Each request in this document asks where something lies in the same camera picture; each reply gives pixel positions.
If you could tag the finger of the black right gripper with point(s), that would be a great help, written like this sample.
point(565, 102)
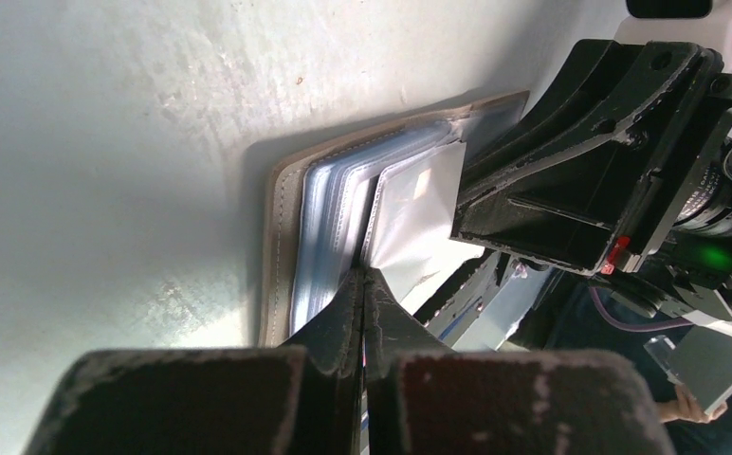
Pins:
point(589, 163)

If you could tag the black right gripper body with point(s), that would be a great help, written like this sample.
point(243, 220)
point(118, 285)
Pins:
point(692, 269)

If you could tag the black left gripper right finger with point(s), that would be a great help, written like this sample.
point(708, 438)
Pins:
point(425, 398)

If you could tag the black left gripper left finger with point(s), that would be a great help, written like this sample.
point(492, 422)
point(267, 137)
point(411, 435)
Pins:
point(301, 397)

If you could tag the grey credit card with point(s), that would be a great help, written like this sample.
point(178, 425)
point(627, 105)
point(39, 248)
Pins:
point(408, 236)

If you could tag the beige leather card holder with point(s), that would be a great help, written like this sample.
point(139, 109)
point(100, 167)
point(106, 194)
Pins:
point(327, 207)

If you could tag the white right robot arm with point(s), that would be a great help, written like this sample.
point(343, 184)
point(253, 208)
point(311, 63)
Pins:
point(705, 23)

